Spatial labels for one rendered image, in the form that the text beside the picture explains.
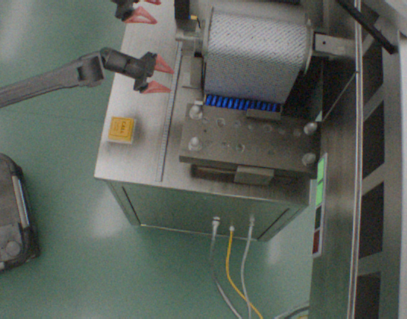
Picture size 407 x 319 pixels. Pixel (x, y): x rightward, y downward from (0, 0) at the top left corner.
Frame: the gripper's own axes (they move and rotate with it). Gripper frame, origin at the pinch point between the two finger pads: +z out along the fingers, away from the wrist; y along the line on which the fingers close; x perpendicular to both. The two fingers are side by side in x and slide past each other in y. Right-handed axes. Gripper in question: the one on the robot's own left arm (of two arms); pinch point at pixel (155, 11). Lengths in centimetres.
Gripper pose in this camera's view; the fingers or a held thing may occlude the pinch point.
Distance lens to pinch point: 122.8
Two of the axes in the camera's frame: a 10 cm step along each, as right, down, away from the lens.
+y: -1.1, 9.4, -3.3
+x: 6.7, -1.7, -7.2
